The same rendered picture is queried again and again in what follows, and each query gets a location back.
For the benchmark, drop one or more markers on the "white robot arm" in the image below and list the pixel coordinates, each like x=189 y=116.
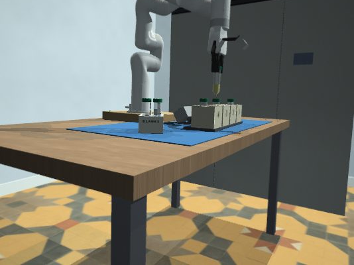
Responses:
x=141 y=62

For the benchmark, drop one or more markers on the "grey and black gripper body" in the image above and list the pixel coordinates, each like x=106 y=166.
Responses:
x=218 y=33

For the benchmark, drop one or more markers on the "clear tube with dark green cap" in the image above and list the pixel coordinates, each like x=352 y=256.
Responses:
x=157 y=106

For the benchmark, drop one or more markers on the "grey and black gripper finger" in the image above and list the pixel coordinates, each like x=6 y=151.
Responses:
x=215 y=59
x=221 y=62

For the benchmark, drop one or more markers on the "white blank tube rack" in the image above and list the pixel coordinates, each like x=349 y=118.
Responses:
x=151 y=123

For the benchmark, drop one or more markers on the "blue bench mat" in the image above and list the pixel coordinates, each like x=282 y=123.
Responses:
x=173 y=133

